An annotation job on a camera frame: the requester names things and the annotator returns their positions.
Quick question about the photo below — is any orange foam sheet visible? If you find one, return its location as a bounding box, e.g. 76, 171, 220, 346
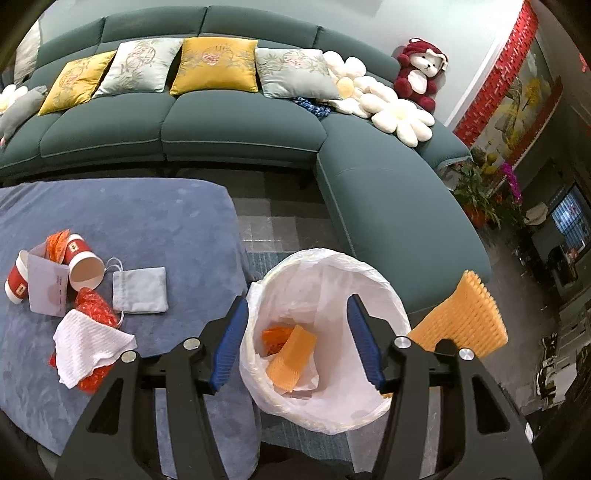
411, 270, 508, 358
264, 325, 320, 393

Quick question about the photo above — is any red white paper cup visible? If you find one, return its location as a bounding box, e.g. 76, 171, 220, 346
64, 234, 105, 292
4, 250, 29, 304

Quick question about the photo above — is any orange plastic bag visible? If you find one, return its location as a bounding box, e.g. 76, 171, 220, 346
262, 326, 294, 356

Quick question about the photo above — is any white lined trash bin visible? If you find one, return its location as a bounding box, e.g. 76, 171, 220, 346
239, 248, 411, 435

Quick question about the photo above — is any blue grey table cloth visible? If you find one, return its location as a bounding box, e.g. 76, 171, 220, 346
1, 178, 252, 479

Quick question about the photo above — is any red mesh foam wrapper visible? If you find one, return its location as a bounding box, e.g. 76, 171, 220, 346
49, 288, 119, 394

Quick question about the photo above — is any potted pink orchid plant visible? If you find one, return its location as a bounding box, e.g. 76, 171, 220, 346
453, 146, 524, 230

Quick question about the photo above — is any orange wrapper in box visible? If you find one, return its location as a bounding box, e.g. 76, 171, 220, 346
44, 229, 70, 264

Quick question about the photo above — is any television screen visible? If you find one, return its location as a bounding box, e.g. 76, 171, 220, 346
551, 184, 590, 253

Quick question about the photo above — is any white flower cushion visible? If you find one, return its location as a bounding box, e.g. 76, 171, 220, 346
0, 84, 28, 115
322, 51, 367, 100
325, 76, 435, 148

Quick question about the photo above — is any dark green sectional sofa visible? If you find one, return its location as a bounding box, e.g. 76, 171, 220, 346
1, 6, 491, 314

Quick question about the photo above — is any red white plush monkey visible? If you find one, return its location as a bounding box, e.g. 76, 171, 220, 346
394, 37, 449, 113

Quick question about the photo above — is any right grey embroidered cushion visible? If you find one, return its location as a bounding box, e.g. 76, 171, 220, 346
254, 47, 342, 100

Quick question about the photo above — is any grey embroidered cushion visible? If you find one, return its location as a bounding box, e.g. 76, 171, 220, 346
254, 47, 342, 100
93, 37, 183, 98

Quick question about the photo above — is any middle yellow cushion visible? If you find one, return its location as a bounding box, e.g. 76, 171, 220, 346
170, 37, 259, 96

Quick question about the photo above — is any yellow cushion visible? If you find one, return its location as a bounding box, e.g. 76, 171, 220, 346
38, 50, 116, 116
170, 37, 259, 96

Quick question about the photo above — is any left grey embroidered cushion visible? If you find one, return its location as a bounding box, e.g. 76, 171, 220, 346
93, 37, 183, 98

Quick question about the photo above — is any left yellow cushion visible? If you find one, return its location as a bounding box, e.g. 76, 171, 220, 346
38, 50, 116, 116

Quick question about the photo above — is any grey plush toy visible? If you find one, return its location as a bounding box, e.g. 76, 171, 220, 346
1, 85, 47, 149

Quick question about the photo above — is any left white flower cushion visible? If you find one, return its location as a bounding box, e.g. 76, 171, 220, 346
0, 84, 28, 115

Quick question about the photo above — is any grey drawstring pouch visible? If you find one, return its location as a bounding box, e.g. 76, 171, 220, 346
105, 257, 168, 314

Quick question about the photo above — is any blue bead string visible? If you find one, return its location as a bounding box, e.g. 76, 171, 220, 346
292, 95, 333, 121

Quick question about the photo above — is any red framed wall painting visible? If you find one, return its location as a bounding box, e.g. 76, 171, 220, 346
455, 1, 563, 170

